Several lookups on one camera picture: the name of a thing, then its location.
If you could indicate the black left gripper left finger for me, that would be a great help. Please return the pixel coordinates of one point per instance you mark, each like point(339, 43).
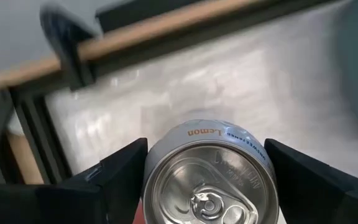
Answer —
point(73, 202)

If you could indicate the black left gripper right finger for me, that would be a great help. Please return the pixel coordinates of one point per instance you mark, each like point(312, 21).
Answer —
point(322, 193)

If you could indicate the white lemon seltzer can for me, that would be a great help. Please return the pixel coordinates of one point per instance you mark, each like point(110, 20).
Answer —
point(210, 186)

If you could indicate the tan wooden bar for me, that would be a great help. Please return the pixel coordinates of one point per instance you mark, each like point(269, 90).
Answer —
point(166, 26)

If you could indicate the black clamp bracket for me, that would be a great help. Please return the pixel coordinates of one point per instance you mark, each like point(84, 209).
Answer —
point(67, 46)

